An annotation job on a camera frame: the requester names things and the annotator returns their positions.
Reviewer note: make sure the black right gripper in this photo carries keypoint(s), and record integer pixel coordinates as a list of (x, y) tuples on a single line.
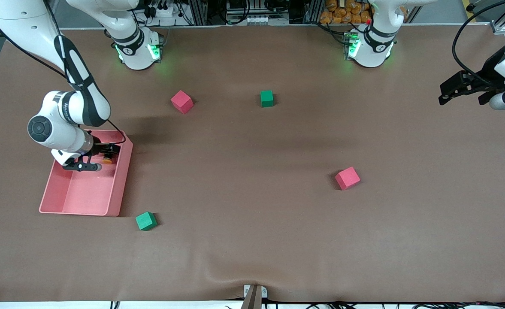
[(101, 149)]

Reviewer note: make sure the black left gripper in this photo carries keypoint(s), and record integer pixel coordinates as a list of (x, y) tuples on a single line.
[(487, 72)]

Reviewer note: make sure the orange capped black push button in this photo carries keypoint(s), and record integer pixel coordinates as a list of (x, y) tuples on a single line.
[(107, 162)]

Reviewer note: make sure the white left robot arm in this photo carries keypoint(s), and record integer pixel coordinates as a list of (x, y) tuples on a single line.
[(374, 51)]

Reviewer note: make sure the pink plastic bin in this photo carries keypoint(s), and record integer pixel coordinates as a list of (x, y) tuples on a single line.
[(85, 193)]

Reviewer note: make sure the green foam cube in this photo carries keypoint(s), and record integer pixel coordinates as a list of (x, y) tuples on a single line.
[(146, 221), (267, 98)]

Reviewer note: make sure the pink foam cube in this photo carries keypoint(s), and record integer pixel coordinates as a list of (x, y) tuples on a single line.
[(347, 178), (182, 101)]

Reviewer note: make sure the orange packaged items heap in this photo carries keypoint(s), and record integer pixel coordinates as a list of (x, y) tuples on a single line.
[(342, 13)]

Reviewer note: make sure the white power strip with plugs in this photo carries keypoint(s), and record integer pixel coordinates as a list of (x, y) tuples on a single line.
[(166, 10)]

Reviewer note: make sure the brown table mat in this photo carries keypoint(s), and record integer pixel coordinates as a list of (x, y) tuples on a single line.
[(252, 240)]

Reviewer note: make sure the white connector strip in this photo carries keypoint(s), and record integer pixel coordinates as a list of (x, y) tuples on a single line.
[(256, 20)]

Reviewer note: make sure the aluminium frame post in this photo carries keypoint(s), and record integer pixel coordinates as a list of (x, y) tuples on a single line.
[(314, 10), (198, 13)]

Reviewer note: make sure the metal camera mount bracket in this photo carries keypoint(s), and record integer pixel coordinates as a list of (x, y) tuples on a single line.
[(254, 296)]

